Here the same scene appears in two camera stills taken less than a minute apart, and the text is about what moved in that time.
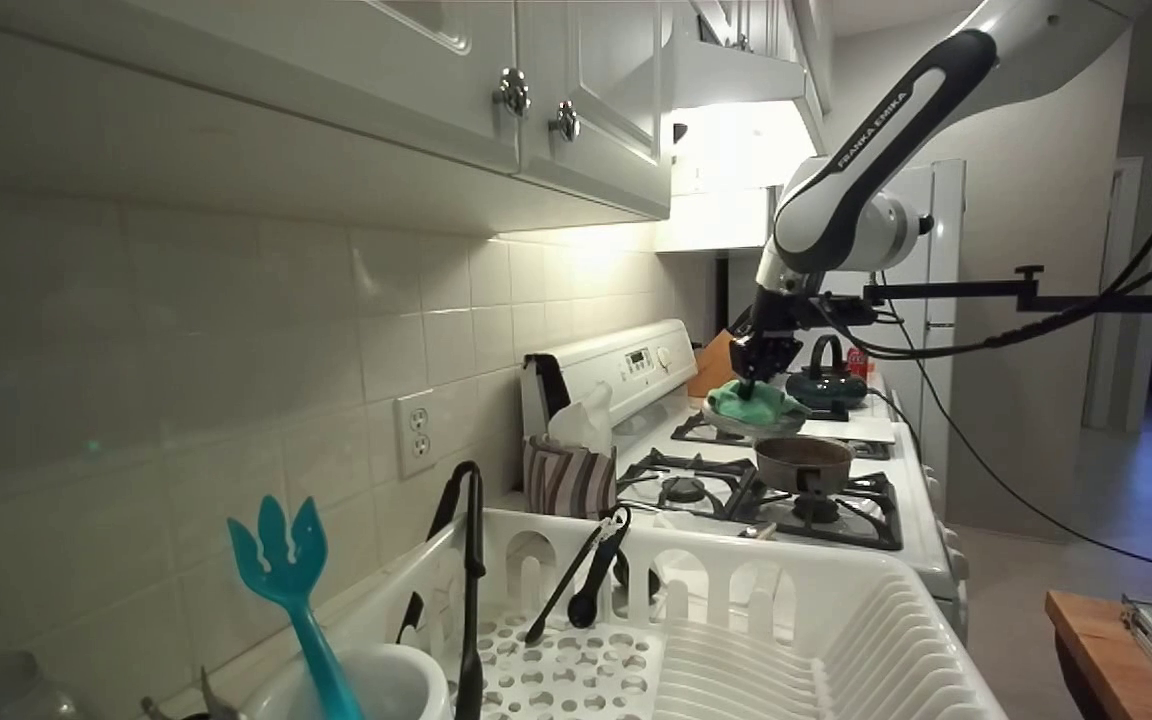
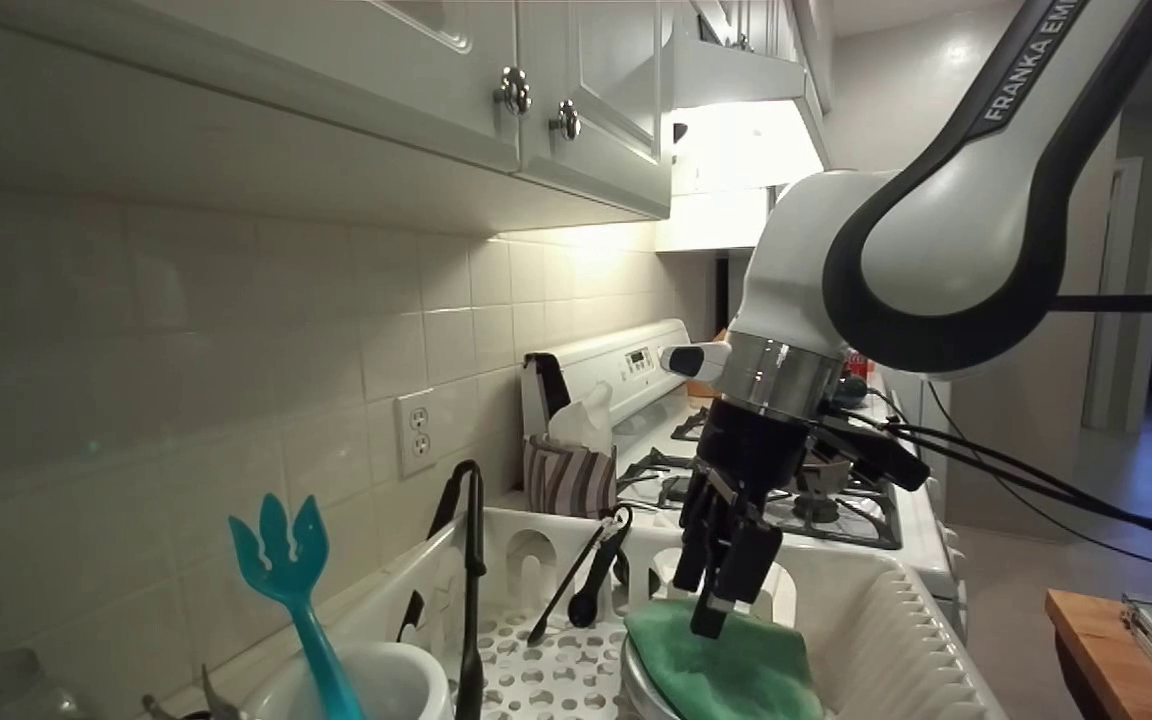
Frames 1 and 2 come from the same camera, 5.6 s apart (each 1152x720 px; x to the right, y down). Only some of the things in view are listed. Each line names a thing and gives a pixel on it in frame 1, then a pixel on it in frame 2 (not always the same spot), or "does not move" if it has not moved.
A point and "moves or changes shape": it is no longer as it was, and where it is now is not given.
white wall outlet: [419, 442] does not move
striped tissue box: [573, 461] does not move
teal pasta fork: [285, 570] does not move
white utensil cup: [384, 683] does not move
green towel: [758, 402] moves or changes shape
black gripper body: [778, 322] to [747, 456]
